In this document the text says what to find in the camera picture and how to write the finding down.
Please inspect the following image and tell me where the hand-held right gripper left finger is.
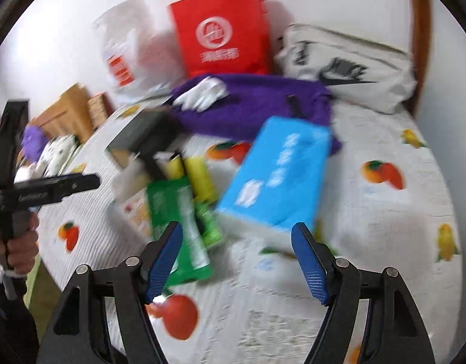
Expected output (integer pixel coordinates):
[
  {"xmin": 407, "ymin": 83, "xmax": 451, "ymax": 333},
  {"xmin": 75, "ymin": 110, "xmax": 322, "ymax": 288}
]
[{"xmin": 37, "ymin": 221, "xmax": 184, "ymax": 364}]

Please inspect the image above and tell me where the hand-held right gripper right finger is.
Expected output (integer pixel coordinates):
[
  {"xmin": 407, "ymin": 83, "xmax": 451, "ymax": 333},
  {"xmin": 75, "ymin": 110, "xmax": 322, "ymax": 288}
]
[{"xmin": 291, "ymin": 222, "xmax": 436, "ymax": 364}]

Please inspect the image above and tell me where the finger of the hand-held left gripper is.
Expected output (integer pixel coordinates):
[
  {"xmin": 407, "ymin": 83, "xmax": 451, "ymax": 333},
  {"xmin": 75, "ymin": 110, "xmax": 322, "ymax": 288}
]
[{"xmin": 45, "ymin": 173, "xmax": 101, "ymax": 201}]

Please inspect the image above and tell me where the green tissue packet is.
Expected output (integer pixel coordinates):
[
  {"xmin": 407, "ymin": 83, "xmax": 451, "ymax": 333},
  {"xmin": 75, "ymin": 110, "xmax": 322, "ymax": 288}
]
[
  {"xmin": 195, "ymin": 201, "xmax": 225, "ymax": 249},
  {"xmin": 145, "ymin": 176, "xmax": 214, "ymax": 287}
]

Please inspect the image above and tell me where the pale green tissue pack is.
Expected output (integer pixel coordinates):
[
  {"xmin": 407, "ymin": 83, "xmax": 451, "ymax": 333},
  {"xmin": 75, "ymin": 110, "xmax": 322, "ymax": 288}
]
[{"xmin": 113, "ymin": 164, "xmax": 150, "ymax": 202}]

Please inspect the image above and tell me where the blue tissue pack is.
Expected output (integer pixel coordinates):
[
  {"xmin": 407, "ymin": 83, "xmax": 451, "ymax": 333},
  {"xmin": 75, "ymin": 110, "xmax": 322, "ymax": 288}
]
[{"xmin": 216, "ymin": 117, "xmax": 332, "ymax": 241}]

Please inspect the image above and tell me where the white glove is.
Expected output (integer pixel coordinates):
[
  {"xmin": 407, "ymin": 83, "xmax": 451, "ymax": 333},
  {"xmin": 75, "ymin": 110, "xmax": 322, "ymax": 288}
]
[{"xmin": 173, "ymin": 77, "xmax": 230, "ymax": 112}]

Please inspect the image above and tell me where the purple towel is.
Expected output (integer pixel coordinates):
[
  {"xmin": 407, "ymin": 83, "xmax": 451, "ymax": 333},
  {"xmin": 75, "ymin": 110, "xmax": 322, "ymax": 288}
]
[{"xmin": 168, "ymin": 74, "xmax": 343, "ymax": 156}]

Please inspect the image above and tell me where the person's left forearm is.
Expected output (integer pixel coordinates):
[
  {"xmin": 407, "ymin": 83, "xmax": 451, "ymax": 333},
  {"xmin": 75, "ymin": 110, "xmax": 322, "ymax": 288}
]
[{"xmin": 0, "ymin": 273, "xmax": 40, "ymax": 364}]

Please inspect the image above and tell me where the person's left hand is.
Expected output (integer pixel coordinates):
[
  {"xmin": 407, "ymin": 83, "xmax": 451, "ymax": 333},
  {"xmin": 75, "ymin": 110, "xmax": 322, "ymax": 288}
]
[{"xmin": 0, "ymin": 211, "xmax": 40, "ymax": 278}]

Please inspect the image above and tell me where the purple fluffy toy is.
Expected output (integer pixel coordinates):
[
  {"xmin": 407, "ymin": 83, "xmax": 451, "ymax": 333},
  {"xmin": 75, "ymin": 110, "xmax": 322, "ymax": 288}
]
[{"xmin": 21, "ymin": 125, "xmax": 53, "ymax": 162}]

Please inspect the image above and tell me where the white printed plush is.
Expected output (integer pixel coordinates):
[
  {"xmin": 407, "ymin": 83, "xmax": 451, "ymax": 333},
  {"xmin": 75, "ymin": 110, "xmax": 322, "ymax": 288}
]
[{"xmin": 37, "ymin": 134, "xmax": 82, "ymax": 176}]

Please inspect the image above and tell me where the brown cardboard box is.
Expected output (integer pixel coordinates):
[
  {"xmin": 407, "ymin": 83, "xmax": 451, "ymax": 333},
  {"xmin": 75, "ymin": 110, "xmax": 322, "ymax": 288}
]
[{"xmin": 30, "ymin": 83, "xmax": 95, "ymax": 142}]

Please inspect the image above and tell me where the fruit print bedsheet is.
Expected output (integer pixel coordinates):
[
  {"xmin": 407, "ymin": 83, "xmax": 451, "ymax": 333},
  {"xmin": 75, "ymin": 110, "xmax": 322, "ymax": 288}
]
[{"xmin": 37, "ymin": 99, "xmax": 463, "ymax": 364}]

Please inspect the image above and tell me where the red patterned box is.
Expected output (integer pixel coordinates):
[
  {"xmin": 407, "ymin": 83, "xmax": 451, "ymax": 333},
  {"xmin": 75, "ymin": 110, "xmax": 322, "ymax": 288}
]
[{"xmin": 88, "ymin": 93, "xmax": 117, "ymax": 128}]

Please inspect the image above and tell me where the black box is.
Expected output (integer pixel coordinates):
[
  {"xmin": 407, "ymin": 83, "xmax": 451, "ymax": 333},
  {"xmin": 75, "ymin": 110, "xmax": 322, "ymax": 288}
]
[{"xmin": 106, "ymin": 108, "xmax": 180, "ymax": 168}]

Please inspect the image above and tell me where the yellow packet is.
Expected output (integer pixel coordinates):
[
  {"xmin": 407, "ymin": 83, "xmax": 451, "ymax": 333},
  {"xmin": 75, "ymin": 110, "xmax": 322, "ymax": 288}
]
[{"xmin": 166, "ymin": 155, "xmax": 217, "ymax": 202}]

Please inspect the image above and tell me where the white plastic bag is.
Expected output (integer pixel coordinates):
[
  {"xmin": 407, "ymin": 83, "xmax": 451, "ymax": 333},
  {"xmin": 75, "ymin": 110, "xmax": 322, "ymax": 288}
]
[{"xmin": 92, "ymin": 0, "xmax": 184, "ymax": 97}]

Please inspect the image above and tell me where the cream backpack with black logo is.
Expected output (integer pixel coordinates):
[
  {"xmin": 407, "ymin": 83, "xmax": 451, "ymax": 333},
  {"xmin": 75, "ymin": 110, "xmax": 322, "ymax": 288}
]
[{"xmin": 274, "ymin": 23, "xmax": 416, "ymax": 115}]

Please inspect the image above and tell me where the red paper bag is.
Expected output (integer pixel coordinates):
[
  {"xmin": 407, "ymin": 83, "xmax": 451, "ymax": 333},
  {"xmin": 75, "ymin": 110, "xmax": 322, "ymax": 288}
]
[{"xmin": 168, "ymin": 0, "xmax": 273, "ymax": 78}]

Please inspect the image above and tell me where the wooden headboard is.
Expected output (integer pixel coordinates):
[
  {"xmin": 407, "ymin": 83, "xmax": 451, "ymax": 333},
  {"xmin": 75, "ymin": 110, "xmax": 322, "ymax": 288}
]
[{"xmin": 407, "ymin": 0, "xmax": 433, "ymax": 115}]

